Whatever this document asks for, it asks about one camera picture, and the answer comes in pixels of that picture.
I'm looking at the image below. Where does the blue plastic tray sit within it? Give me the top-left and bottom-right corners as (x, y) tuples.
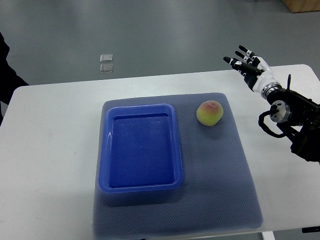
(97, 103), (184, 194)

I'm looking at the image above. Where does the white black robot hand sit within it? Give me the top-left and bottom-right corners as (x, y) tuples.
(223, 45), (281, 99)

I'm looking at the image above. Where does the grey blue textured mat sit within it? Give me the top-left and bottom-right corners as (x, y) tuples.
(92, 92), (263, 240)

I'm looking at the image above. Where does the black clothed person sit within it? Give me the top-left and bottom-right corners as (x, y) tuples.
(0, 31), (30, 127)

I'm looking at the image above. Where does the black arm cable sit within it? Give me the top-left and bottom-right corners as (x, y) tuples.
(258, 109), (288, 139)

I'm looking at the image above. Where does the black table bracket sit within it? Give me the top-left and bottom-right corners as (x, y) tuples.
(301, 226), (320, 234)

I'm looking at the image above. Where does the green red peach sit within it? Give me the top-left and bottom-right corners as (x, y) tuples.
(196, 100), (224, 127)

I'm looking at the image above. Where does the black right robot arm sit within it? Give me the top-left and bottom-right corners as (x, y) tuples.
(258, 75), (320, 162)

